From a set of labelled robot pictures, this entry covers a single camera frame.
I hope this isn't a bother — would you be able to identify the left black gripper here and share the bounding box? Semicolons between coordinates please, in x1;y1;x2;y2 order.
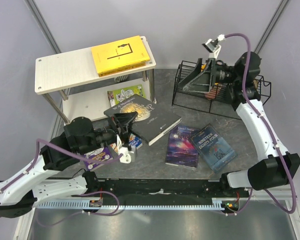
79;111;139;155

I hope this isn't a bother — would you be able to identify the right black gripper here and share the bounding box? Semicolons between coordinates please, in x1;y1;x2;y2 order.
178;58;240;93

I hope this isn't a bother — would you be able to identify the green cartoon book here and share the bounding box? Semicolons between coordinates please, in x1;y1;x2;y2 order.
107;84;146;107

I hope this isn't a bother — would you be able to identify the black moon and sixpence book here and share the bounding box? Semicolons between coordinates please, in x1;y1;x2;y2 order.
103;94;182;146

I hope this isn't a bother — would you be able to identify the yellow hardcover book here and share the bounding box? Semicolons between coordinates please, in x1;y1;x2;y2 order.
91;35;151;73

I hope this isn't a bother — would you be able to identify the purple robinson crusoe book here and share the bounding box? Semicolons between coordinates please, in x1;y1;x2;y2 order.
165;124;200;169

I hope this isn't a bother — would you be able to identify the blue grey bottom book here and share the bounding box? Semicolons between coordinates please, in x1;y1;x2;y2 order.
190;124;237;173

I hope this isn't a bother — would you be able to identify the blue paperback book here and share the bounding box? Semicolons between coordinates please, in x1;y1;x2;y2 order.
98;62;146;77

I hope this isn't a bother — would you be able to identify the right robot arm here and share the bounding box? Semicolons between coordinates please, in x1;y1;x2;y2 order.
174;52;300;197

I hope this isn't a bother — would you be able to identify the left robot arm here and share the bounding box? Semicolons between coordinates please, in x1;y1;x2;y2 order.
0;111;138;219

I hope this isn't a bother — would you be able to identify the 91-storey treehouse book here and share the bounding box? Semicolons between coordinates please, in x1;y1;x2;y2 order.
109;133;143;153

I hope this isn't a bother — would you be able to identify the purple paperback book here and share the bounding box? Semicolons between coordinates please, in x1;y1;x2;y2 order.
84;147;113;171

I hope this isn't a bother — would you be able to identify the white coiled object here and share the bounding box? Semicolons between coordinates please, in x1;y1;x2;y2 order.
114;75;129;83

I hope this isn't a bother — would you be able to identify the white two-tier shelf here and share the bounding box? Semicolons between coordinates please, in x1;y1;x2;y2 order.
35;36;156;124

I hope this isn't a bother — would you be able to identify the black wire dish rack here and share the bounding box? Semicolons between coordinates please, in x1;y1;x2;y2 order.
171;60;272;124

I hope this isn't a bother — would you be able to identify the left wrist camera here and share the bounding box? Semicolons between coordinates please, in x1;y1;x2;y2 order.
116;134;138;164

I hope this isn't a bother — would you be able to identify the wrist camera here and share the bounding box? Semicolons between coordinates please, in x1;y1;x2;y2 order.
116;134;138;164
202;34;226;60

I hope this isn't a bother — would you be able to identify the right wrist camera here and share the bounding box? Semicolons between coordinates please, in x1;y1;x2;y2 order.
202;34;226;60

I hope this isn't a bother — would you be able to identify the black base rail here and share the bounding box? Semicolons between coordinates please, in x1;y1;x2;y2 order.
70;177;251;207

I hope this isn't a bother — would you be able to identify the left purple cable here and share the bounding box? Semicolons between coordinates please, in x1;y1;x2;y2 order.
0;138;124;227

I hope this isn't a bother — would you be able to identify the purple cable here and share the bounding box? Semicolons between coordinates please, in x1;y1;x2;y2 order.
0;138;124;227
224;32;298;217

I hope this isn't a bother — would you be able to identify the slotted cable duct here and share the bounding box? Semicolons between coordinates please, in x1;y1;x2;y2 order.
36;194;226;211

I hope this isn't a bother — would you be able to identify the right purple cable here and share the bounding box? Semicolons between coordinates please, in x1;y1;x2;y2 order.
224;32;298;217

